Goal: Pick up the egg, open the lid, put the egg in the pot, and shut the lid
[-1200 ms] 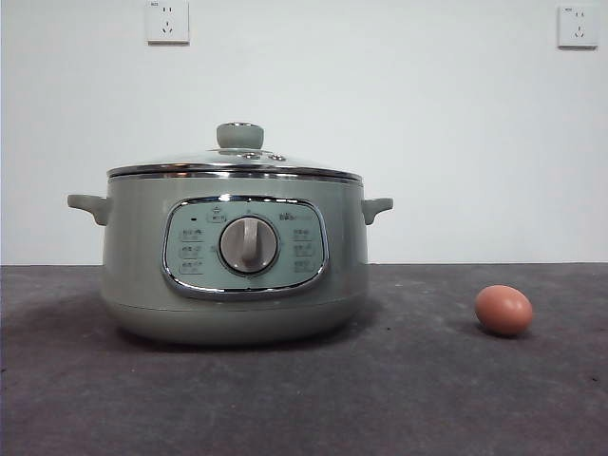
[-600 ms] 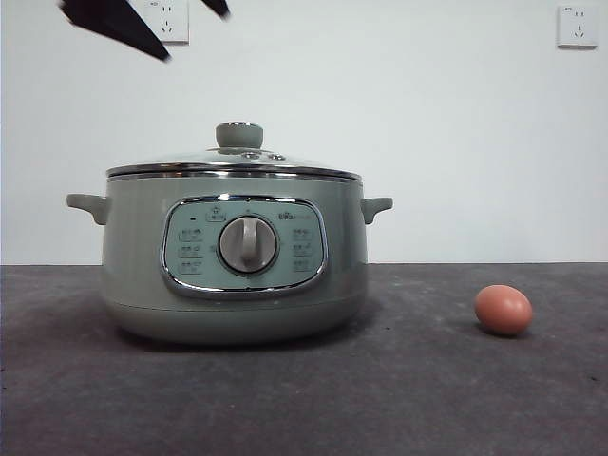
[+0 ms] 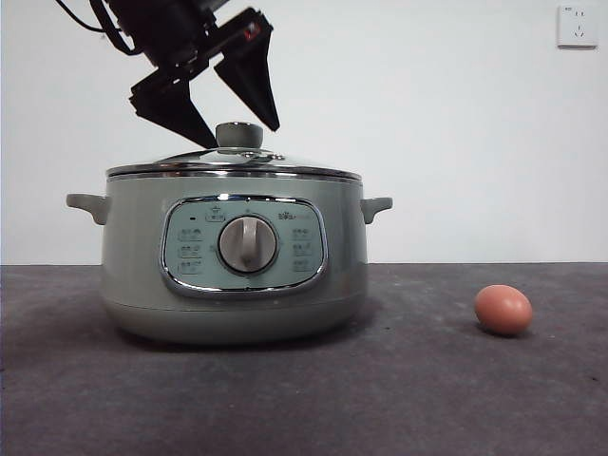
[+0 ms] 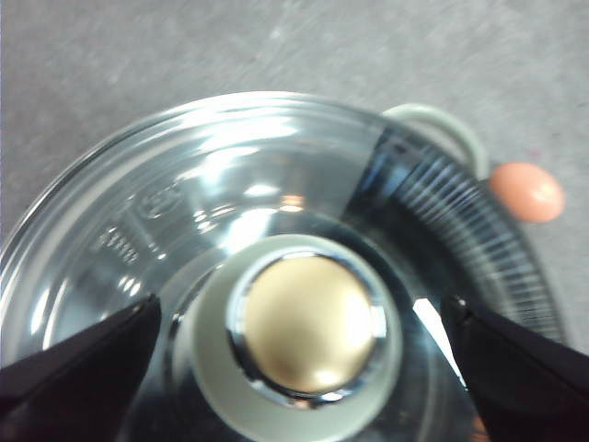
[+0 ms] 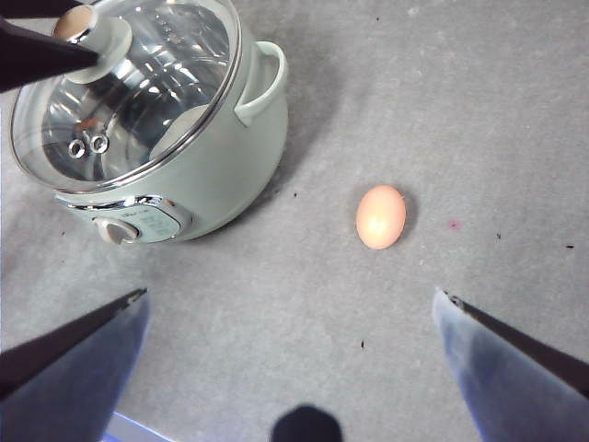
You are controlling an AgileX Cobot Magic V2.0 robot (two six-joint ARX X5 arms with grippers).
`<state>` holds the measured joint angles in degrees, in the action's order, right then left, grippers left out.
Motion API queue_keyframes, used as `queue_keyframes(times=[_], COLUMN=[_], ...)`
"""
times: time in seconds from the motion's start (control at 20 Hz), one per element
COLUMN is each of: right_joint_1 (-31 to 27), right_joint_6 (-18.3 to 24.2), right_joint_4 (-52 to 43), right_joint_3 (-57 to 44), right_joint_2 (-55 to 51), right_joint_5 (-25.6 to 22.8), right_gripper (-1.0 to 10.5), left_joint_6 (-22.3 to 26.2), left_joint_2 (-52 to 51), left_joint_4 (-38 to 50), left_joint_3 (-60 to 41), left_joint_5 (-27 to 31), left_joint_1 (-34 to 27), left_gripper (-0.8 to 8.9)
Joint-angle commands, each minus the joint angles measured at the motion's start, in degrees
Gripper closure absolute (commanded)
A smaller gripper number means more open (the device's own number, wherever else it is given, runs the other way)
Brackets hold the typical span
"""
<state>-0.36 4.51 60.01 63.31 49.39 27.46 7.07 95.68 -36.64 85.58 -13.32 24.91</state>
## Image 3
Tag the pale green electric pot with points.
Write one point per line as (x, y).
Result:
(138, 247)

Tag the glass lid with green knob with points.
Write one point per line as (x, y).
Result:
(239, 134)

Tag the brown egg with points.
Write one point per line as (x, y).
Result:
(503, 311)

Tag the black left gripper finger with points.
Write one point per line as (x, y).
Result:
(166, 104)
(252, 76)

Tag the white wall socket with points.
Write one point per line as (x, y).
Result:
(577, 27)

